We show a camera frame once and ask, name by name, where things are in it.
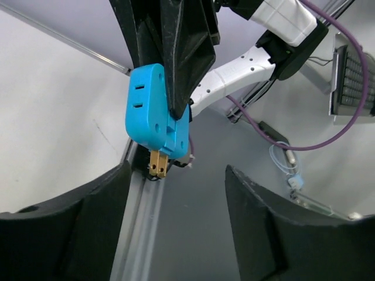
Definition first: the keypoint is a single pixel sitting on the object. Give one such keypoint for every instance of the keyboard beside the table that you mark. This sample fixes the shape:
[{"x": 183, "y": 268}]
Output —
[{"x": 347, "y": 84}]

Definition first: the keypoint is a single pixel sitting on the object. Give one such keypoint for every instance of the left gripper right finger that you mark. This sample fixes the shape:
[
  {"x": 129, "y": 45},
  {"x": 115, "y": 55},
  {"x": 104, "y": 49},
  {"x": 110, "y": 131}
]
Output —
[{"x": 276, "y": 239}]

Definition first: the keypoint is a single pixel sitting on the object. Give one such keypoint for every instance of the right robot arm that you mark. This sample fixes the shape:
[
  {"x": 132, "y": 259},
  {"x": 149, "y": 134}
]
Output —
[{"x": 292, "y": 34}]

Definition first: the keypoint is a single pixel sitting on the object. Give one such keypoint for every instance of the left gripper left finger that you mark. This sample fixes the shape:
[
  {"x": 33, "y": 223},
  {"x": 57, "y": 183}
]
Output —
[{"x": 73, "y": 236}]

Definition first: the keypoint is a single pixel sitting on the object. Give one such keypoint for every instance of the small blue adapter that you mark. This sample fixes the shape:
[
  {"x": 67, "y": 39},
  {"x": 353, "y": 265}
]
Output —
[{"x": 148, "y": 121}]

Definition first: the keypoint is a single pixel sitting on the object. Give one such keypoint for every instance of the front aluminium rail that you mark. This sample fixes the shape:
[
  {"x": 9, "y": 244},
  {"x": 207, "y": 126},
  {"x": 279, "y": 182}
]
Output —
[{"x": 133, "y": 256}]

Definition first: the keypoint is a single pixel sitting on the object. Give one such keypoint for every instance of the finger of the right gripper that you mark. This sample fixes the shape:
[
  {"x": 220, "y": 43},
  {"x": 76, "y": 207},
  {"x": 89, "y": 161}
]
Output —
[
  {"x": 140, "y": 24},
  {"x": 189, "y": 34}
]

